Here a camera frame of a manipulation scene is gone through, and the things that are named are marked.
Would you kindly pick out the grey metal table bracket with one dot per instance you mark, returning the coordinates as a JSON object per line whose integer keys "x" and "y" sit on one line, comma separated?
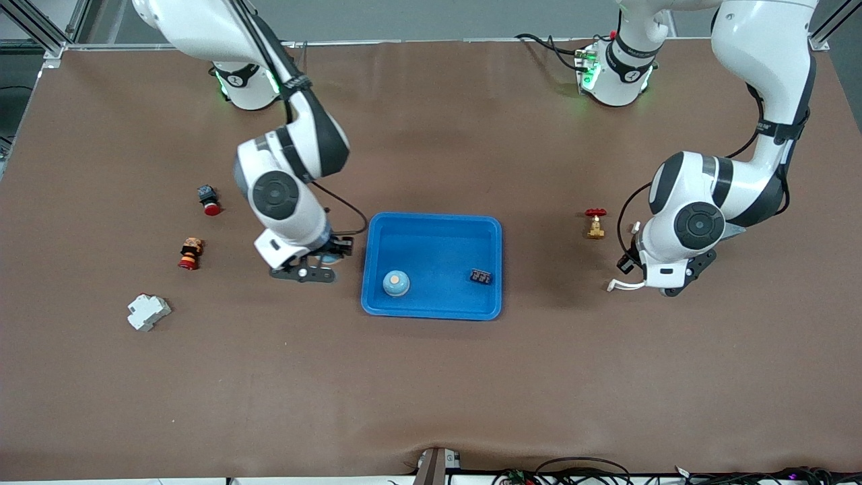
{"x": 436, "y": 471}

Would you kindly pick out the aluminium frame profile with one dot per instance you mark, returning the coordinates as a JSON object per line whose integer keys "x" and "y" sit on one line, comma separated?
{"x": 54, "y": 50}

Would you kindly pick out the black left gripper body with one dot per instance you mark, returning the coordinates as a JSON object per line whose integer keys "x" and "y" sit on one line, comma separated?
{"x": 629, "y": 261}

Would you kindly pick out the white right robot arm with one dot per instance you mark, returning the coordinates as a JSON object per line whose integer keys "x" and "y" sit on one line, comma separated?
{"x": 300, "y": 219}

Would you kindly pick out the dark brown cylindrical capacitor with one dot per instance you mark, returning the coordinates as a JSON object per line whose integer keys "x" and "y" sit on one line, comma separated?
{"x": 481, "y": 277}

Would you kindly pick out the white circuit breaker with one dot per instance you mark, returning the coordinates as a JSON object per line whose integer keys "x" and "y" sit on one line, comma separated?
{"x": 148, "y": 312}

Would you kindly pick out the blue plastic tray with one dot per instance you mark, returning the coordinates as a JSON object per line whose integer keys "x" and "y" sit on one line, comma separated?
{"x": 438, "y": 256}

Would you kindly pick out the red push button black body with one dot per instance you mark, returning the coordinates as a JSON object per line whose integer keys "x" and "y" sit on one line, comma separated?
{"x": 210, "y": 207}

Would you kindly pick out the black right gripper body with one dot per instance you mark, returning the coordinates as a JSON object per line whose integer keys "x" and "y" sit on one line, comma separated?
{"x": 335, "y": 249}

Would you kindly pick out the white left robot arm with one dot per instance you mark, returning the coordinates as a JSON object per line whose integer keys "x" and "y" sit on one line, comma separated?
{"x": 761, "y": 40}

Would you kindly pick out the red emergency stop yellow collar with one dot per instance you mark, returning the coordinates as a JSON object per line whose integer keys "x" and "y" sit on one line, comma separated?
{"x": 190, "y": 254}

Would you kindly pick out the white curved pipe clamp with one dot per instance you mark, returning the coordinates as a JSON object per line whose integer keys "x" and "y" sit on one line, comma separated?
{"x": 623, "y": 285}

